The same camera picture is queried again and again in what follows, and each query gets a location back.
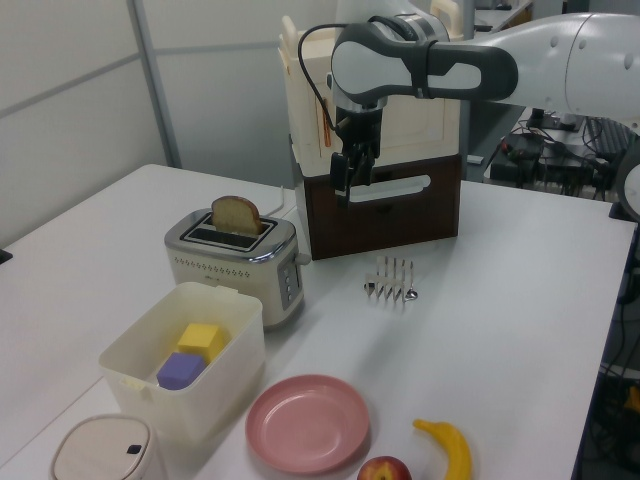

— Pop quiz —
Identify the yellow cube block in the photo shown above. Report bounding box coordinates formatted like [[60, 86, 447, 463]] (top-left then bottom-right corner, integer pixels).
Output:
[[176, 322, 224, 362]]

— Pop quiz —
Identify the small cream lidded bin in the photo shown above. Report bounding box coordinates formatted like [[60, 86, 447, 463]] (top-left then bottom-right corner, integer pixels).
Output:
[[48, 413, 169, 480]]

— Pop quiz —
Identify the yellow banana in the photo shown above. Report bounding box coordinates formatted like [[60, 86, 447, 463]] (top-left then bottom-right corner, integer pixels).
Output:
[[412, 418, 473, 480]]

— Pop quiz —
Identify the metal toast rack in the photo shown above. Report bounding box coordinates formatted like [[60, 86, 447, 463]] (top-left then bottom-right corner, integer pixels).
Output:
[[363, 255, 420, 305]]

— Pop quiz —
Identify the black keyboard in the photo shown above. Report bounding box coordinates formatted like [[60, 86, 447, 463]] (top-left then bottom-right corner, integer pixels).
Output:
[[582, 117, 632, 162]]

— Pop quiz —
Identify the cream and chrome toaster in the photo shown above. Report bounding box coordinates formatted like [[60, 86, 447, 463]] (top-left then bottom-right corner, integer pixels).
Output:
[[163, 207, 312, 332]]

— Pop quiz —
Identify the pink plastic plate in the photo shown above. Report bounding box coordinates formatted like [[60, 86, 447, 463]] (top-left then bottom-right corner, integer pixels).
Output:
[[244, 374, 372, 474]]

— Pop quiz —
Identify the toasted bread slice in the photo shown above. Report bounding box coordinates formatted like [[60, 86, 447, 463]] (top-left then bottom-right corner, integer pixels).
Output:
[[210, 195, 263, 236]]

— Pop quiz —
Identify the brown drawer box white handle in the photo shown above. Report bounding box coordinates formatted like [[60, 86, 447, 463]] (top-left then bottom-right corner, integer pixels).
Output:
[[302, 149, 462, 262]]

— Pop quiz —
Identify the white plastic storage container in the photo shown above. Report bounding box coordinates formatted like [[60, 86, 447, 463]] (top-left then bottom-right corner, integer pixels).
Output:
[[98, 281, 266, 442]]

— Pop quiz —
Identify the white toaster power cable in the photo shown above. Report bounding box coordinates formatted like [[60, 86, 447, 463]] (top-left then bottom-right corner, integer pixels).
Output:
[[262, 184, 301, 222]]

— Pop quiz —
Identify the tangle of black cables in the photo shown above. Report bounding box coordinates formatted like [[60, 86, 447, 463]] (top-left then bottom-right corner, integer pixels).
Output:
[[499, 124, 621, 201]]

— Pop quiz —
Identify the purple cube block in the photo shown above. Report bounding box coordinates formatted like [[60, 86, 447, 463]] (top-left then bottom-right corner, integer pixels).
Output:
[[156, 352, 207, 392]]

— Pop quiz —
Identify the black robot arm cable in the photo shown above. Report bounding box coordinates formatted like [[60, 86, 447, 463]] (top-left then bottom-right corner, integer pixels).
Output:
[[297, 17, 351, 147]]

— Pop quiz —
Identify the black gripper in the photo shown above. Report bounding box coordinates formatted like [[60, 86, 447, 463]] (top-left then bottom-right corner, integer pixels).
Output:
[[329, 102, 386, 209]]

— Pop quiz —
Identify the red apple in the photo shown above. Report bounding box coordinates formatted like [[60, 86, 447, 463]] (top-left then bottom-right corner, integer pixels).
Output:
[[356, 455, 414, 480]]

